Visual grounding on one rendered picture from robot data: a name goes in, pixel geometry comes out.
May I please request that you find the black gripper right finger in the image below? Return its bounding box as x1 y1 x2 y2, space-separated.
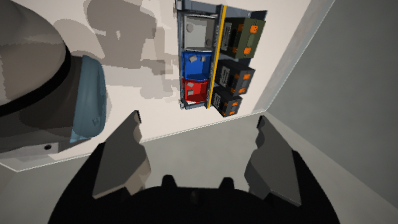
244 115 340 224

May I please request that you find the red bin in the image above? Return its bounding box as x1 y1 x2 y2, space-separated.
182 78 209 103

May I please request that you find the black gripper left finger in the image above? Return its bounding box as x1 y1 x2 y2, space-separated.
47 110 151 224

